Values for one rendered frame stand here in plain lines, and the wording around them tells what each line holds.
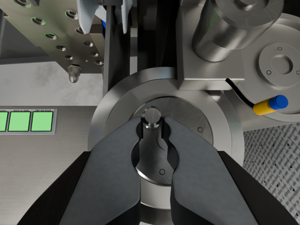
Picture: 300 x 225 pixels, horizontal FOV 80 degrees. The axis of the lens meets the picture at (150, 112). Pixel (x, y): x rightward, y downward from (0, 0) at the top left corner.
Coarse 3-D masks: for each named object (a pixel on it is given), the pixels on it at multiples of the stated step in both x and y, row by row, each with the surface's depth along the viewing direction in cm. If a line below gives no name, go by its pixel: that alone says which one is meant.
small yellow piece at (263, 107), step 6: (228, 78) 14; (234, 84) 14; (234, 90) 14; (240, 96) 14; (276, 96) 11; (282, 96) 11; (246, 102) 13; (258, 102) 12; (264, 102) 11; (270, 102) 11; (276, 102) 11; (282, 102) 11; (258, 108) 12; (264, 108) 12; (270, 108) 11; (276, 108) 11; (258, 114) 12
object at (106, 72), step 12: (108, 12) 20; (108, 24) 20; (120, 24) 27; (108, 36) 19; (120, 36) 27; (108, 48) 19; (120, 48) 27; (108, 60) 19; (120, 60) 27; (108, 72) 19; (120, 72) 27; (108, 84) 19
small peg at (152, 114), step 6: (150, 108) 13; (156, 108) 13; (144, 114) 12; (150, 114) 12; (156, 114) 12; (144, 120) 12; (150, 120) 12; (156, 120) 12; (150, 126) 13; (156, 126) 14
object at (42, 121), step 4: (36, 112) 49; (40, 112) 49; (44, 112) 49; (48, 112) 49; (36, 116) 49; (40, 116) 49; (44, 116) 49; (48, 116) 49; (36, 120) 49; (40, 120) 49; (44, 120) 49; (48, 120) 49; (32, 124) 48; (36, 124) 48; (40, 124) 49; (44, 124) 49; (48, 124) 49; (32, 128) 48; (36, 128) 48; (40, 128) 48; (44, 128) 48; (48, 128) 48
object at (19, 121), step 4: (12, 112) 49; (16, 112) 49; (20, 112) 49; (24, 112) 49; (28, 112) 49; (12, 116) 49; (16, 116) 49; (20, 116) 49; (24, 116) 49; (28, 116) 49; (12, 120) 49; (16, 120) 49; (20, 120) 49; (24, 120) 49; (28, 120) 49; (12, 124) 48; (16, 124) 48; (20, 124) 48; (24, 124) 48; (28, 124) 48; (12, 128) 48; (16, 128) 48; (20, 128) 48; (24, 128) 48
